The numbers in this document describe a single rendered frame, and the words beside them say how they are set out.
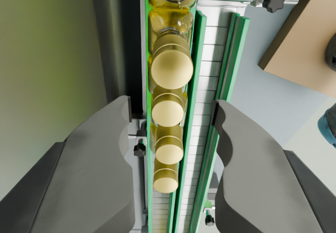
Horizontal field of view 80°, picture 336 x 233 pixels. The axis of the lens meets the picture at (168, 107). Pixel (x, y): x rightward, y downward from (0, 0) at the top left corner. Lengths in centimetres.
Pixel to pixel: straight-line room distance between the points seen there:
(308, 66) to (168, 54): 58
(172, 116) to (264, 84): 54
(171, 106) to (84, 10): 19
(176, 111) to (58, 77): 13
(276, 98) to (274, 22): 25
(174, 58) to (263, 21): 51
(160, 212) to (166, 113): 73
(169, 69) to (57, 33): 14
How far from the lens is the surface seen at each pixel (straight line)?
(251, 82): 70
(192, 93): 42
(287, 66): 67
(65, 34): 27
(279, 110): 80
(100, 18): 51
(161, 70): 16
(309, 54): 69
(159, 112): 21
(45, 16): 24
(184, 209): 89
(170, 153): 24
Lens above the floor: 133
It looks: 57 degrees down
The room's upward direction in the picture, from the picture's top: 180 degrees clockwise
